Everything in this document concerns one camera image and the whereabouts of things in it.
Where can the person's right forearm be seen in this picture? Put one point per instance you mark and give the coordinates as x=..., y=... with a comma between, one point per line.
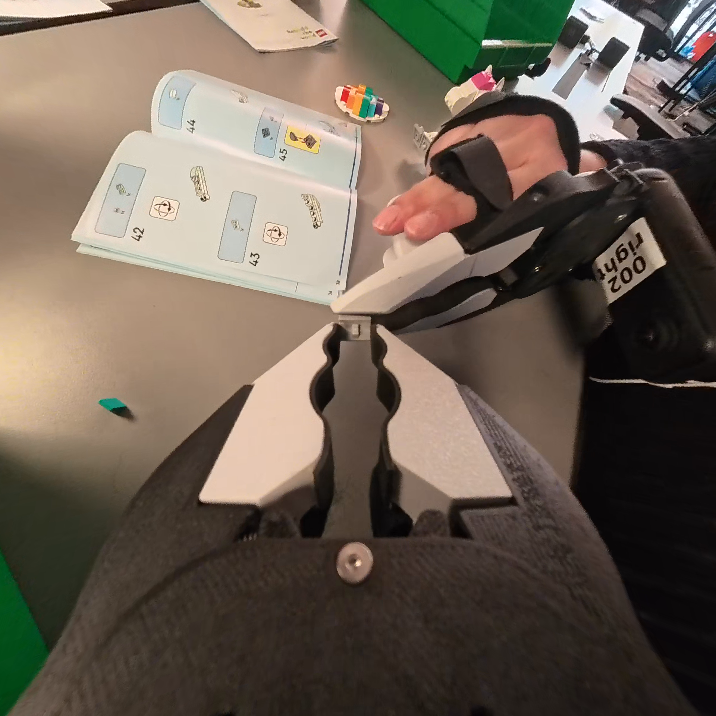
x=671, y=156

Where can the black office chair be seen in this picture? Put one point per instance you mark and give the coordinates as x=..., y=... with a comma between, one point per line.
x=665, y=112

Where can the grey lego part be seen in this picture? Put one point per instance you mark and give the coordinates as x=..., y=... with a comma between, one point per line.
x=423, y=137

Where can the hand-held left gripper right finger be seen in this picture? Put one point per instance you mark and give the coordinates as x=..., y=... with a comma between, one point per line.
x=442, y=442

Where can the teal lego piece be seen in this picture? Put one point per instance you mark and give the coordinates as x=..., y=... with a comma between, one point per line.
x=113, y=405

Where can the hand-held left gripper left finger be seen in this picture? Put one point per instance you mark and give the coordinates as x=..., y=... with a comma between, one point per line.
x=268, y=436

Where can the closed white booklet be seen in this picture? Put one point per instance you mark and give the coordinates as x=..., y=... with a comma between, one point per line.
x=268, y=25

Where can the green plastic bin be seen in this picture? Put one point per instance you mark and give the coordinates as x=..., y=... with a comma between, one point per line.
x=17, y=626
x=436, y=28

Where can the white pink lego unicorn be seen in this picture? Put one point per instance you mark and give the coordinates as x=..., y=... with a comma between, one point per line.
x=470, y=92

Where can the round colourful lego build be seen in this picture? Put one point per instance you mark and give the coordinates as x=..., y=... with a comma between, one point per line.
x=362, y=103

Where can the person's right hand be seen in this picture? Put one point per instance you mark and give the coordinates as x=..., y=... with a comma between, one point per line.
x=531, y=140

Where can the white desk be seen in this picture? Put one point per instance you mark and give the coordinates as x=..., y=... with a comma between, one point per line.
x=604, y=22

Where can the white paper sheet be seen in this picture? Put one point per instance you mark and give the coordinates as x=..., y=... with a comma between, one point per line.
x=50, y=5

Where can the small grey lego piece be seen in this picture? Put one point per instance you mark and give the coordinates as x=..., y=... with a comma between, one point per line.
x=355, y=327

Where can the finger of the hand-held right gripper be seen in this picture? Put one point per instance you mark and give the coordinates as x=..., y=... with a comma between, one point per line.
x=403, y=274
x=474, y=300

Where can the open lego instruction booklet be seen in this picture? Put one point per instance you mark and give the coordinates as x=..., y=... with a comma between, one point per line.
x=224, y=184

